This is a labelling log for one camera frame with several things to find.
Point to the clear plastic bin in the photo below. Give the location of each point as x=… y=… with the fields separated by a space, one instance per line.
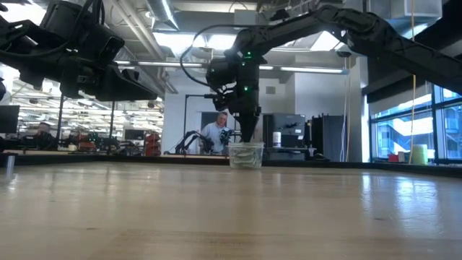
x=232 y=148

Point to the person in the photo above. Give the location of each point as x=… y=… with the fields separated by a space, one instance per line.
x=216 y=135
x=43 y=135

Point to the pale green printed packet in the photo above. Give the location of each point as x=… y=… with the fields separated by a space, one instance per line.
x=245 y=163
x=245 y=154

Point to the pale green roll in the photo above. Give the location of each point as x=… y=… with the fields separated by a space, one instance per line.
x=419 y=154

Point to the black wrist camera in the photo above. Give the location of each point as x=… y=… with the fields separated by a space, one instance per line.
x=106 y=45
x=222 y=101

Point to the silver ceiling duct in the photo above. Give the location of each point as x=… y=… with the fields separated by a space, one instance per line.
x=166 y=14

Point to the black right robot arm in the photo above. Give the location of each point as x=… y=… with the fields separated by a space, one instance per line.
x=379 y=39

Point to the black aluminium table frame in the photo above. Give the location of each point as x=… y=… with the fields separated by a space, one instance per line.
x=108 y=160

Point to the ceiling light strip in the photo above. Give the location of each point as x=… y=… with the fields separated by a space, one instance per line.
x=162 y=64
x=310 y=69

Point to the white canister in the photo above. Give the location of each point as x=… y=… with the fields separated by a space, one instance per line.
x=276 y=139

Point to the red equipment stack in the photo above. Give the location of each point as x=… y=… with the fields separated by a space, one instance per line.
x=153 y=144

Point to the small red box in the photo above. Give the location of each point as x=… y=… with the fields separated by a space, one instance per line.
x=393 y=157

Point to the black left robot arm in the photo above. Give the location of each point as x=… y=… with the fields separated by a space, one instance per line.
x=18 y=39

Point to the black monitor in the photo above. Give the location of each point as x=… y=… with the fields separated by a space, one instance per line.
x=9 y=119

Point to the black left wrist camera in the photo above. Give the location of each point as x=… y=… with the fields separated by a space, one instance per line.
x=106 y=45

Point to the background robot arms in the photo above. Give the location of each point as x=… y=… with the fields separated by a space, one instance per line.
x=94 y=141
x=193 y=141

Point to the black equipment cabinet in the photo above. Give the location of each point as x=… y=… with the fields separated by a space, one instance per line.
x=290 y=130
x=326 y=139

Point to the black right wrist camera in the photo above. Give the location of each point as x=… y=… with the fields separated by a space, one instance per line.
x=222 y=101

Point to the grey ceiling box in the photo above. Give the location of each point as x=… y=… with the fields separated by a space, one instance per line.
x=245 y=16

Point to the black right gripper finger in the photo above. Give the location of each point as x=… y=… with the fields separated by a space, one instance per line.
x=248 y=126

